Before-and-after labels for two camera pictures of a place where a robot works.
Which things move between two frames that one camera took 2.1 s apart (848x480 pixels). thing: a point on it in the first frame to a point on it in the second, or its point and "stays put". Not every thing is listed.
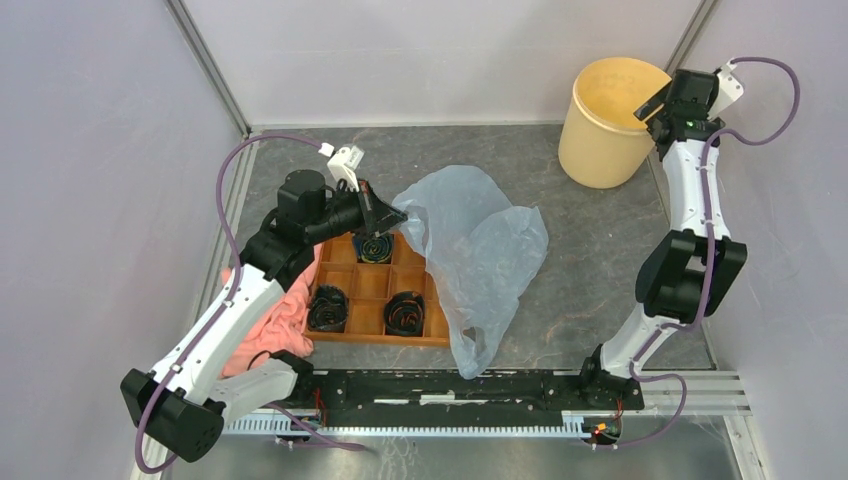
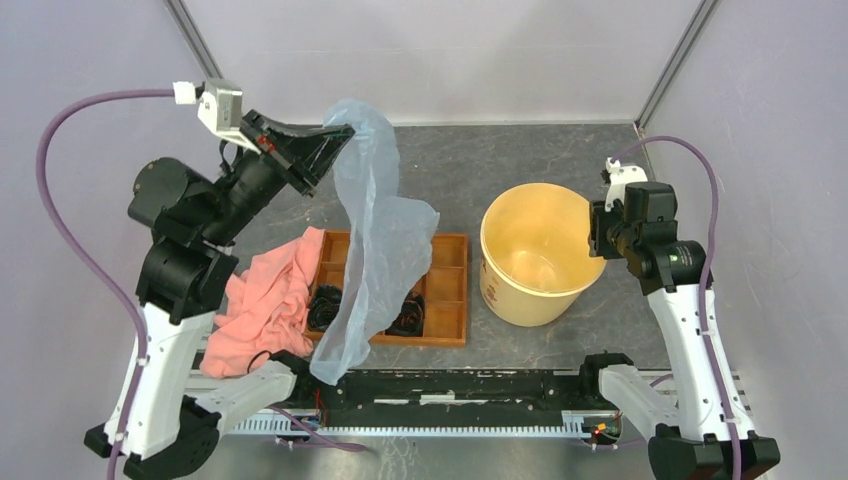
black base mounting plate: [457, 400] stays put
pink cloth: [279, 327] stays put
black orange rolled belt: [404, 314] stays put
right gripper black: [651, 104] to [598, 219]
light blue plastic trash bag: [484, 252] to [400, 231]
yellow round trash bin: [603, 143] to [534, 254]
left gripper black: [379, 215] to [299, 150]
